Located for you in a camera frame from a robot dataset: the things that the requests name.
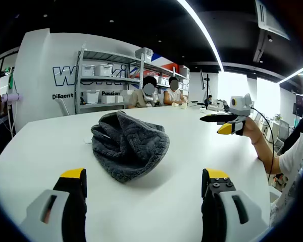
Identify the green hanging cloth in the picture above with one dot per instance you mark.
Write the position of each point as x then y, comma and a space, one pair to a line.
11, 82

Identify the grey plastic crate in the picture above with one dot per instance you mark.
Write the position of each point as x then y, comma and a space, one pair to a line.
144, 54

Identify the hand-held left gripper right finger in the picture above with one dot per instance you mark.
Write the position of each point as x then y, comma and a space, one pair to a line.
217, 216

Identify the person's white t-shirt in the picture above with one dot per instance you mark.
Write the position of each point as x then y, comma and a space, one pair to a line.
290, 161

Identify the dark counter cabinet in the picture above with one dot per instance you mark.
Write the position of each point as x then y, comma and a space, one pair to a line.
0, 141

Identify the white table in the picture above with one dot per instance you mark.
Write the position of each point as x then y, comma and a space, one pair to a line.
192, 151

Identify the lilac rolled mat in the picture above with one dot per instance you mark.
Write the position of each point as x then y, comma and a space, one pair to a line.
13, 97

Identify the grey metal shelf rack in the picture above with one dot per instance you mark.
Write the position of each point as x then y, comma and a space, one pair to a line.
103, 79
156, 67

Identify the grey towel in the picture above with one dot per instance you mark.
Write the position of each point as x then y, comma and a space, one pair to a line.
126, 146

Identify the person's right hand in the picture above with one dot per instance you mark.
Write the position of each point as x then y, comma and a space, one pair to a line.
252, 129

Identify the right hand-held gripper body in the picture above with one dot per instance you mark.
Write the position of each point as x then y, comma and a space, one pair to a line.
241, 106

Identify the white office chair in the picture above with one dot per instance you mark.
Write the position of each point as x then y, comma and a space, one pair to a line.
284, 128

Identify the long ceiling light strip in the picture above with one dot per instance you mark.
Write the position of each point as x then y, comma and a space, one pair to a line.
204, 28

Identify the black tripod stand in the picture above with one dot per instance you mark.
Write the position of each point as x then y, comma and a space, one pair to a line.
207, 85

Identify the small potted plant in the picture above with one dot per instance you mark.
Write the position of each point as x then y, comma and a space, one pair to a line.
277, 117

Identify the dark computer monitor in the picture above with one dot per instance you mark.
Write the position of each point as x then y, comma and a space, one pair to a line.
301, 102

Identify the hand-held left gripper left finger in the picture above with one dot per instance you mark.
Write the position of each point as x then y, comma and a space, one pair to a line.
70, 216

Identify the small white object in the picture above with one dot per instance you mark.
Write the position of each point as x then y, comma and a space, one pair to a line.
87, 140

